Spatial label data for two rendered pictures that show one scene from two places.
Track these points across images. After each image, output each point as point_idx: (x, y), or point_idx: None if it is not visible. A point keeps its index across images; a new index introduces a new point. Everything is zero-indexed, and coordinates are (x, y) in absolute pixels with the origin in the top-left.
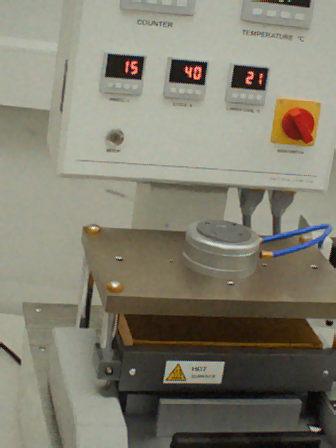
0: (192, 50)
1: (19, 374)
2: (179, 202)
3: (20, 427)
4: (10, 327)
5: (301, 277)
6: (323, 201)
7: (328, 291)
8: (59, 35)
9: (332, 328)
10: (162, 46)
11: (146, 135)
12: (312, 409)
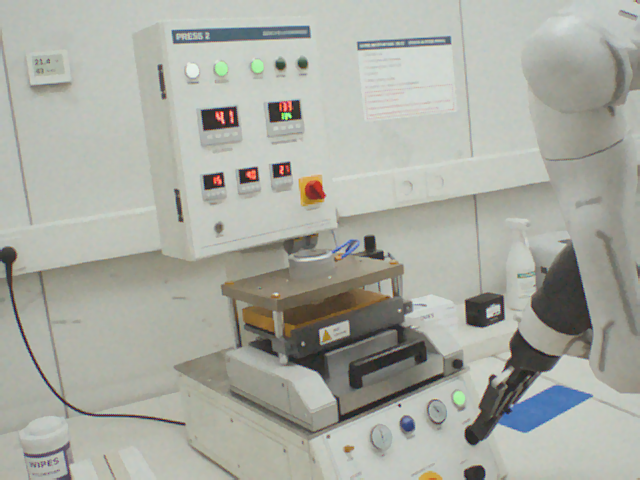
0: (247, 161)
1: (169, 427)
2: (259, 260)
3: (196, 451)
4: (141, 408)
5: (360, 265)
6: None
7: (381, 265)
8: (153, 182)
9: None
10: (230, 163)
11: (235, 221)
12: None
